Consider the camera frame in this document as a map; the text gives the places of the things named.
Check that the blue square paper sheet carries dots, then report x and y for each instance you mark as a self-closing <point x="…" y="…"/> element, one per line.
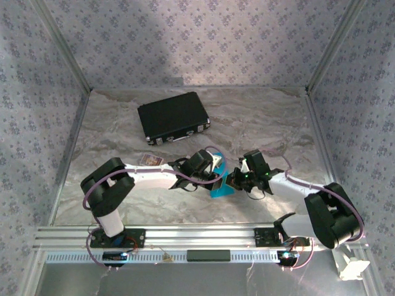
<point x="222" y="192"/>

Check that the left robot arm, white and black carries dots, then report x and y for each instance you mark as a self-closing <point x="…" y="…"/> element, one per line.
<point x="148" y="179"/>

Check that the right robot arm, white and black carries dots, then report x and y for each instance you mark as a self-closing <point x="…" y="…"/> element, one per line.
<point x="290" y="188"/>

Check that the small card packet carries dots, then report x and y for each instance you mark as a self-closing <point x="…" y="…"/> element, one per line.
<point x="152" y="159"/>

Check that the black hard case, chrome latches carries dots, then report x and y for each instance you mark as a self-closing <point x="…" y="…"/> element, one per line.
<point x="169" y="115"/>

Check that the black rectangular block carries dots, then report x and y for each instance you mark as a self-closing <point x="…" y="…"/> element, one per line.
<point x="208" y="256"/>

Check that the aluminium mounting rail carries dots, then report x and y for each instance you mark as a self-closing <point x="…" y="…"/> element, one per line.
<point x="200" y="237"/>

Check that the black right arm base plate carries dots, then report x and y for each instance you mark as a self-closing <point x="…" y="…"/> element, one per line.
<point x="262" y="237"/>

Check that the aluminium side rail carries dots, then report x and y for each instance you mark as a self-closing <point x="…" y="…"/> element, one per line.
<point x="69" y="154"/>
<point x="324" y="154"/>

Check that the aluminium back rail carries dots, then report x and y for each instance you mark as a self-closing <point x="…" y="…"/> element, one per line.
<point x="247" y="88"/>

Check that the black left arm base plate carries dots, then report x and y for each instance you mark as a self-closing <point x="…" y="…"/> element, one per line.
<point x="139" y="239"/>

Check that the aluminium corner post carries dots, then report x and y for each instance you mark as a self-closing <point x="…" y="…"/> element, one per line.
<point x="62" y="46"/>
<point x="334" y="46"/>

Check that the white plastic bracket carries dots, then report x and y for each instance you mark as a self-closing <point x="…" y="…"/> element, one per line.
<point x="351" y="268"/>

